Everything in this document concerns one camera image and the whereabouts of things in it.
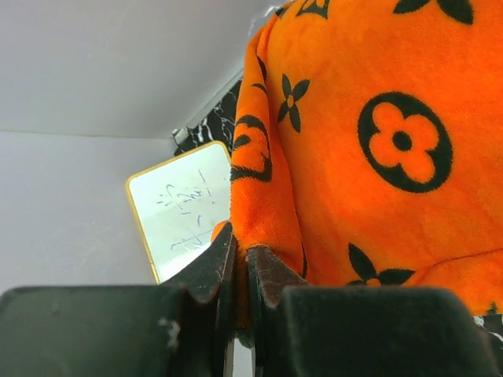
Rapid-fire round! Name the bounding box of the small white dry-erase board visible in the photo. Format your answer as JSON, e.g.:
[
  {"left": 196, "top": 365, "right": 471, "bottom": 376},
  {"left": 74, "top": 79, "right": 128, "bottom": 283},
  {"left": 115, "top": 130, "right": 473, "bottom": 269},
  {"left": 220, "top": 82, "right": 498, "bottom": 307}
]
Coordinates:
[{"left": 126, "top": 141, "right": 230, "bottom": 284}]

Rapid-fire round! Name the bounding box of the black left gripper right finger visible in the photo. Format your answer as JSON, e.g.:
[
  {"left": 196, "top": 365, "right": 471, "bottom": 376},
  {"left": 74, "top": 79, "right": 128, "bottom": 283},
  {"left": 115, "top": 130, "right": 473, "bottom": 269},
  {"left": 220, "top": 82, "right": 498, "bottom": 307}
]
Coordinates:
[{"left": 247, "top": 244, "right": 308, "bottom": 376}]

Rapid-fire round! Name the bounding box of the orange patterned plush pillowcase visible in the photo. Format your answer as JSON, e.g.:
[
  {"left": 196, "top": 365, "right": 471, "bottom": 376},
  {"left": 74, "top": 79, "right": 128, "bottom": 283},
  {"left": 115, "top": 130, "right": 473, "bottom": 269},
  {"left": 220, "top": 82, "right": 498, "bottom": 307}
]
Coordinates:
[{"left": 229, "top": 1, "right": 502, "bottom": 346}]

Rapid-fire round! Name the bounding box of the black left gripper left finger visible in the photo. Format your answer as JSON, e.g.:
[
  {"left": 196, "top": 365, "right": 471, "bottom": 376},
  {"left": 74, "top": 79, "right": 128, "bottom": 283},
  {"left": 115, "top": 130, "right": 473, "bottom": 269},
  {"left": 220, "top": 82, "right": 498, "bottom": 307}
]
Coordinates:
[{"left": 163, "top": 222, "right": 237, "bottom": 376}]

